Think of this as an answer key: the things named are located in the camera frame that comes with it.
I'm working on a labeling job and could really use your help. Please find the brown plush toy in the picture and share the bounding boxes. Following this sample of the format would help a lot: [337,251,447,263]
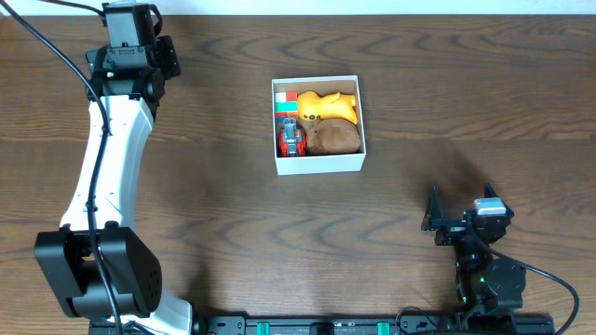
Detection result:
[306,119,361,155]

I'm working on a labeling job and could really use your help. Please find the multicoloured puzzle cube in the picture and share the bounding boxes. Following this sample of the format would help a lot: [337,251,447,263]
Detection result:
[274,91,298,117]

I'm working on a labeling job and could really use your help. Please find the red toy truck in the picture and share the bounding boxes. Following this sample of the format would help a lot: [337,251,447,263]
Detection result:
[278,117,306,157]

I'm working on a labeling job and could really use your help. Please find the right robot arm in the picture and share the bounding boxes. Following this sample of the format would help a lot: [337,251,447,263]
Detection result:
[421,183,525,325]

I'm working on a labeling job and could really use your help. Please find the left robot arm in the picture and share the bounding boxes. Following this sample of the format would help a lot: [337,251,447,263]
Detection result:
[34,1,193,334]

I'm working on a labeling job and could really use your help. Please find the white open cardboard box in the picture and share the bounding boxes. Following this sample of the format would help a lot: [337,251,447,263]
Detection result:
[271,75,367,175]

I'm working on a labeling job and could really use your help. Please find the black mounting rail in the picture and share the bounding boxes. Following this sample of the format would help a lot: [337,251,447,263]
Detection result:
[88,314,555,335]

